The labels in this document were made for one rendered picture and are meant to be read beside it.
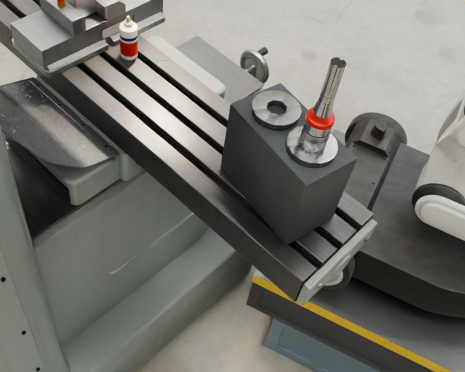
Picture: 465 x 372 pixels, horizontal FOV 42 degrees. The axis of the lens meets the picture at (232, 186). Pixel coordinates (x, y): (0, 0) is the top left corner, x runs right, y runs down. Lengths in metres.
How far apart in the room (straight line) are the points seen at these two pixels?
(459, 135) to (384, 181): 0.43
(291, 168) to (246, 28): 2.21
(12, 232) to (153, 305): 0.79
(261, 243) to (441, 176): 0.66
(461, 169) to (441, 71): 1.69
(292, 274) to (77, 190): 0.53
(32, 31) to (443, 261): 1.20
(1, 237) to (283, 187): 0.53
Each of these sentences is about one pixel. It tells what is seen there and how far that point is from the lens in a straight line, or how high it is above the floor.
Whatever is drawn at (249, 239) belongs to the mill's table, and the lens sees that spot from 1.17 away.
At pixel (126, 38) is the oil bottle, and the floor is 1.03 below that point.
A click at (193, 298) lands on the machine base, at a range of 1.99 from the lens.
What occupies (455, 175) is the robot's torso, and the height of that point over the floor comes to 0.80.
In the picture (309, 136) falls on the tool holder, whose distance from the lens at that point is 1.01.
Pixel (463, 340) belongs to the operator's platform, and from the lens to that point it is 1.87.
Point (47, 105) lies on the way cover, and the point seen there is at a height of 0.90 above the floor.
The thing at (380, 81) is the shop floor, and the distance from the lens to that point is 3.09.
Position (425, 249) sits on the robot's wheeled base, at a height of 0.57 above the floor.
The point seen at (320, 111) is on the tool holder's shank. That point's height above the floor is 1.26.
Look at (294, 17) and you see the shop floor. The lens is 3.34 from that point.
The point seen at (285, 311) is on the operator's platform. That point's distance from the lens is 1.89.
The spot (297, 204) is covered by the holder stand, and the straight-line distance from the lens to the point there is 1.05.
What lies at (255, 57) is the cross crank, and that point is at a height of 0.72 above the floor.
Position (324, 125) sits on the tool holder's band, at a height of 1.24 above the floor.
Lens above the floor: 1.93
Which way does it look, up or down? 52 degrees down
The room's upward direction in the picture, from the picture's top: 11 degrees clockwise
